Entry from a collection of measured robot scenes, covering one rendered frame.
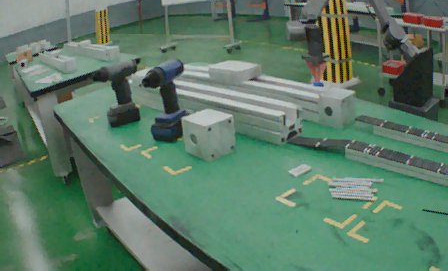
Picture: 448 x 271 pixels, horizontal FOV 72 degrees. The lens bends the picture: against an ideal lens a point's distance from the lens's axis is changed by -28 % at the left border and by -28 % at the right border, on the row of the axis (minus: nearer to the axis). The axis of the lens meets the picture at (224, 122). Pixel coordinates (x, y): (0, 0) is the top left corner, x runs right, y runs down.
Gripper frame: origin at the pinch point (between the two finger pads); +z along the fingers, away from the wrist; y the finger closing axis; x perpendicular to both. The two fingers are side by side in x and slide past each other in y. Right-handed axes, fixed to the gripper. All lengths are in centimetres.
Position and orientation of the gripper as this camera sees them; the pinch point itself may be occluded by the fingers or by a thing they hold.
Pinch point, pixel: (317, 79)
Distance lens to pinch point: 142.7
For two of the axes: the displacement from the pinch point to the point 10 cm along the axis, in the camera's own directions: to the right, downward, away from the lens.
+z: 0.8, 9.4, 3.4
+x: 6.8, 1.9, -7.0
